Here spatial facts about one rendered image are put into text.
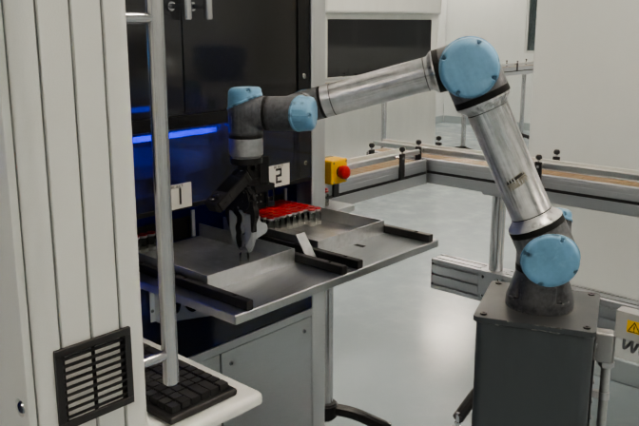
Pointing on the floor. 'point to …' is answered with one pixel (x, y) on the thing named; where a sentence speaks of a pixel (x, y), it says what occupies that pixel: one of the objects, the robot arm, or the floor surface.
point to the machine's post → (314, 193)
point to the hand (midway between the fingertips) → (242, 245)
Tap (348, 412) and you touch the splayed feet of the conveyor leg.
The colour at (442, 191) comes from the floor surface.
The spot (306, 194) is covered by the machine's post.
